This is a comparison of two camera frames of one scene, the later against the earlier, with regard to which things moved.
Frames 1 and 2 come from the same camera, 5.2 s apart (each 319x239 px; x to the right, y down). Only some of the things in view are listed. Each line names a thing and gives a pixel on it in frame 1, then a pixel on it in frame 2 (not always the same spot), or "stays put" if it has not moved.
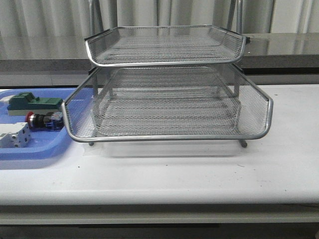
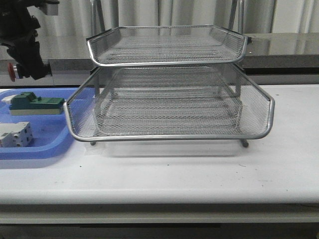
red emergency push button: [51, 120] -> [13, 71]
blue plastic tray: [44, 143] stays put
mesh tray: [166, 103] stays put
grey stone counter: [66, 53] stays put
